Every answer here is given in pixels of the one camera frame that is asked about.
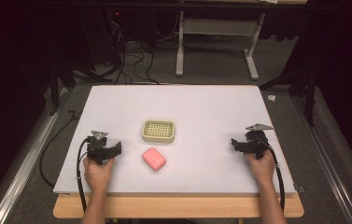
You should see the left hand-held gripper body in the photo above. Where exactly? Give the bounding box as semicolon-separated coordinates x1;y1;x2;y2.
86;130;116;165

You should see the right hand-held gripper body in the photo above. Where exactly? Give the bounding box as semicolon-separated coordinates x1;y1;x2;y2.
244;122;275;161

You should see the person's right hand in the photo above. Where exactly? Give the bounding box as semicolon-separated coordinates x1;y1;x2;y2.
246;149;276;189

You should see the person's left hand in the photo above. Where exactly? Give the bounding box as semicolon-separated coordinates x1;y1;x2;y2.
82;156;116;194

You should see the pink soap bar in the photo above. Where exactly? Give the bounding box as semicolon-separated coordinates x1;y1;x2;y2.
141;147;167;173

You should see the cream plastic soap dish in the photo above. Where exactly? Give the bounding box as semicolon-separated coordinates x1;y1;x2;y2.
141;119;176;145

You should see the white table mat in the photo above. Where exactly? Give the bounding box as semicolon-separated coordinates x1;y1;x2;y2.
52;84;297;195

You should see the black metal stand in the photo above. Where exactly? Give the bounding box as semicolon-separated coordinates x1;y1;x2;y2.
258;60;318;127

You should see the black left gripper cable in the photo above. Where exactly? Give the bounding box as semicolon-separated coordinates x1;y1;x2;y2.
76;137;91;214

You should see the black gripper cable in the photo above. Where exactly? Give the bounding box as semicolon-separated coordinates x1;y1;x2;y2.
256;136;287;213
76;137;91;214

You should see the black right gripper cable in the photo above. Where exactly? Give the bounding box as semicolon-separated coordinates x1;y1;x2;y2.
256;136;287;213

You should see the thin black floor cable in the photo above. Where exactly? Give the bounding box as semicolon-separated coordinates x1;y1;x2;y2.
38;109;83;189

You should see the aluminium rail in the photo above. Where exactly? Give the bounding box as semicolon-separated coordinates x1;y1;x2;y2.
0;88;70;224
290;94;352;224

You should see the tangle of black floor cables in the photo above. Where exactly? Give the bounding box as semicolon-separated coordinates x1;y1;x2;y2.
102;12;162;86

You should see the white metal desk frame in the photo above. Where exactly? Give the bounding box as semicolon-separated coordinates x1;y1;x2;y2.
175;0;267;81

